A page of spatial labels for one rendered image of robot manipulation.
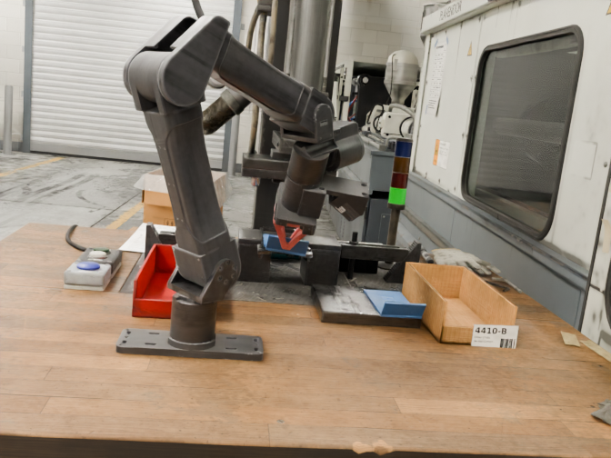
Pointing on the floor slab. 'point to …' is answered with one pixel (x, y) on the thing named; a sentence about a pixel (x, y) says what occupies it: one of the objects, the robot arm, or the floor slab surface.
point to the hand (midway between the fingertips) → (286, 243)
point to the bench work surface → (275, 378)
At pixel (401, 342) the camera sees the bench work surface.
